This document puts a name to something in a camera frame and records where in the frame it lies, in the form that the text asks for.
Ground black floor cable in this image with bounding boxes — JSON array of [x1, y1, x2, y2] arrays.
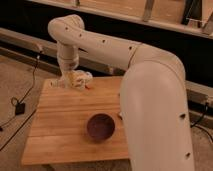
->
[[0, 108, 37, 152]]

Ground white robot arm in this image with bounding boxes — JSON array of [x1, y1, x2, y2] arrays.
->
[[48, 15, 195, 171]]

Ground black cable left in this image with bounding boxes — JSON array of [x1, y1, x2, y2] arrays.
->
[[10, 49, 42, 108]]

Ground black power adapter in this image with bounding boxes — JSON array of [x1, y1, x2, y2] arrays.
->
[[15, 103, 25, 115]]

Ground dark purple bowl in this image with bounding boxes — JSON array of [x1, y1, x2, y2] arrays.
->
[[87, 113, 115, 141]]

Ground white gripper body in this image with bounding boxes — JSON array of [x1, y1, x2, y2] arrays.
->
[[58, 59, 79, 75]]

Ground wooden table board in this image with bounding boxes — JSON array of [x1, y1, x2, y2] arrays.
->
[[21, 76, 128, 165]]

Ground clear plastic bottle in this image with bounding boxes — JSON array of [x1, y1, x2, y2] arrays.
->
[[51, 70, 93, 90]]

